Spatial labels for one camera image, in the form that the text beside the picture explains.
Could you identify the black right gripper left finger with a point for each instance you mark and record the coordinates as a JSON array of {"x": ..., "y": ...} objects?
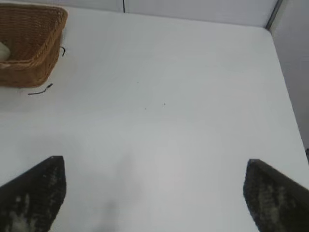
[{"x": 31, "y": 200}]

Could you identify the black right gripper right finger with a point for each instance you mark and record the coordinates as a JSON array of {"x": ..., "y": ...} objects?
[{"x": 277, "y": 203}]

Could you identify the pale yellow egg yolk pastry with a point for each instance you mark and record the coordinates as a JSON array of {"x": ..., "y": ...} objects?
[{"x": 3, "y": 52}]

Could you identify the brown woven wicker basket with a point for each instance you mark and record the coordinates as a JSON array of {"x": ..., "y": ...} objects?
[{"x": 31, "y": 36}]

